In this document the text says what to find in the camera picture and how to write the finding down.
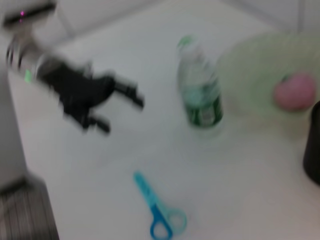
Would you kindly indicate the dark ribbed floor object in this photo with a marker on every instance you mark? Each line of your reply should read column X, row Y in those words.
column 27, row 212

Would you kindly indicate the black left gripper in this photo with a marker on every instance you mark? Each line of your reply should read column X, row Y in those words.
column 75, row 90

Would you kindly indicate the pink toy peach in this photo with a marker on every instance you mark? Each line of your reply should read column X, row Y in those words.
column 295, row 91

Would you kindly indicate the blue safety scissors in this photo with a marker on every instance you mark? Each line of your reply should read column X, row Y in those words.
column 156, row 210

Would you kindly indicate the black device with pink light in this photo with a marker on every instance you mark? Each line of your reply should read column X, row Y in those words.
column 27, row 12

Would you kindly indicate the clear green-label water bottle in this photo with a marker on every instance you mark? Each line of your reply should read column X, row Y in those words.
column 200, row 100

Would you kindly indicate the pale green ruffled fruit bowl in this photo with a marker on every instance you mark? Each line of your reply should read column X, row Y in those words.
column 262, row 62

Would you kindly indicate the black mesh pen holder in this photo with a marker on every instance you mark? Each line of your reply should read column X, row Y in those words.
column 312, row 145

